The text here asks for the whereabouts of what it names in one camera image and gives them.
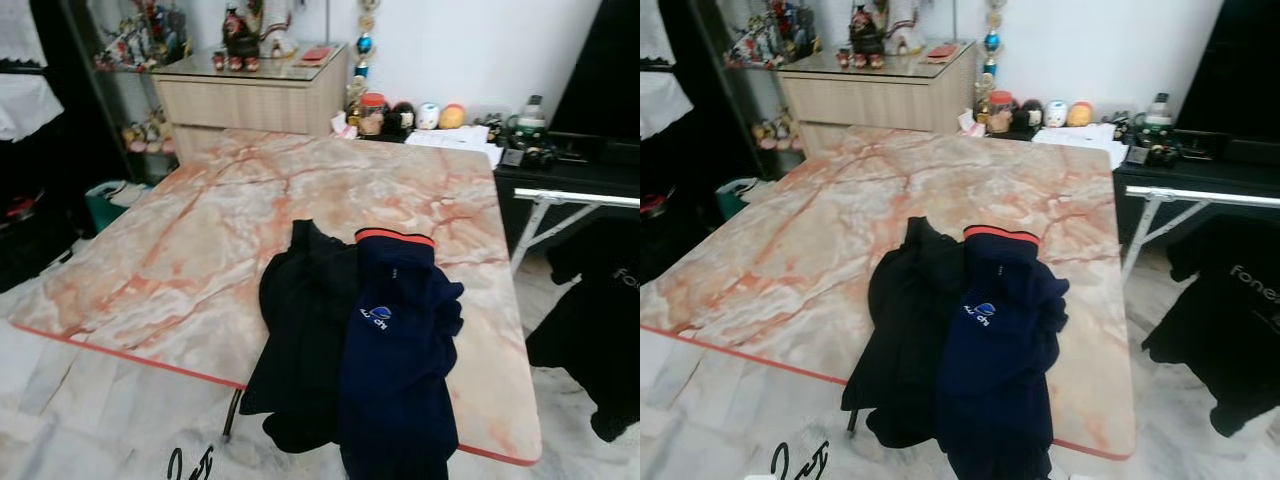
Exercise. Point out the navy shirt with red collar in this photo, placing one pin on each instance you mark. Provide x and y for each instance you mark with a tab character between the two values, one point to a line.
400	380
1000	380

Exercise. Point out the light wooden cabinet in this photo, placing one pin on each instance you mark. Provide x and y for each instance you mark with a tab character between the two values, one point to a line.
880	100
250	105

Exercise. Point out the dark figurine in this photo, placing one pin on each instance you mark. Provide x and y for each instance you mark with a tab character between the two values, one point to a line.
866	32
240	35

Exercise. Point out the black shirt with green logo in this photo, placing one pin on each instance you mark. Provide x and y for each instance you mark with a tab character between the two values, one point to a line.
590	340
1220	340

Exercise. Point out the red-lidded jar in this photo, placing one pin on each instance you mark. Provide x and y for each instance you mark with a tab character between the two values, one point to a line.
372	118
1000	115

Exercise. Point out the red tray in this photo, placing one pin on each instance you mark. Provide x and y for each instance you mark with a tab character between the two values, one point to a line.
943	52
316	54

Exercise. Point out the gold and blue trophy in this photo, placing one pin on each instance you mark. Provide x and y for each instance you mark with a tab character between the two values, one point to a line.
992	42
364	45

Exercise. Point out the black and red plush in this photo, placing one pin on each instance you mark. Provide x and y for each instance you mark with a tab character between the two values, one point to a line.
1020	112
392	115

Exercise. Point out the small panda figurine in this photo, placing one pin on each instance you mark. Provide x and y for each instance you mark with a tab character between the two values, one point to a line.
1121	124
491	128

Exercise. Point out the white figurine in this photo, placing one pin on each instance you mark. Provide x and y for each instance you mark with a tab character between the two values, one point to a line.
275	40
905	35

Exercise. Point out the clear bottle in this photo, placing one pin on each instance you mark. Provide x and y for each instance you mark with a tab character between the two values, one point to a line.
1158	122
530	125

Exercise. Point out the small black camera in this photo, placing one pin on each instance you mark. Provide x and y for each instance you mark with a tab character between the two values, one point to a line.
540	157
1163	155

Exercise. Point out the black display shelf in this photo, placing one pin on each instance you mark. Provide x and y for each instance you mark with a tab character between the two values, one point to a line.
700	150
75	120

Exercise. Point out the black television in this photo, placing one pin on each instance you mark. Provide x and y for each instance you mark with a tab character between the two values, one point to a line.
1240	60
610	70

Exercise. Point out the white paper stack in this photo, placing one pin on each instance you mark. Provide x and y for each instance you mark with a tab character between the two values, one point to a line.
1080	138
455	143

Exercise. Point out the pink tissue pack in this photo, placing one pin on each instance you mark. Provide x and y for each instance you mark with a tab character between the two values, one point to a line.
342	128
968	124

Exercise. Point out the orange and red plush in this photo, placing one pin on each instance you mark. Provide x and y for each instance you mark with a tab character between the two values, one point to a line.
452	117
1080	114

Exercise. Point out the marble-pattern folding table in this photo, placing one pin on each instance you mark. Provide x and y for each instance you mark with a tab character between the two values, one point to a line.
200	250
800	260

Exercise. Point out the plain black shirt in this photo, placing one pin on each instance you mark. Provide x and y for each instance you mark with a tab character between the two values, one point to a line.
900	330
300	330

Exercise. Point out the white and blue plush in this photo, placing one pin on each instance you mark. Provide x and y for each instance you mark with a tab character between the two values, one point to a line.
1055	114
428	118

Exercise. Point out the green bin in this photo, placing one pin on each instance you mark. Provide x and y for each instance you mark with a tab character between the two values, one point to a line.
105	205
735	200

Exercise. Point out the black TV console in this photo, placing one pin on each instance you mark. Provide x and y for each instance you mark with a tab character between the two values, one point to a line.
1240	170
600	175

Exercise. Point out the silver clothes rack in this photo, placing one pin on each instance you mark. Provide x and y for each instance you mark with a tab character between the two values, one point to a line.
1200	194
575	197

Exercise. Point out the black and white plush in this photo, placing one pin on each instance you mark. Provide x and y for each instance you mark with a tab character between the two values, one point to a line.
408	120
1035	116

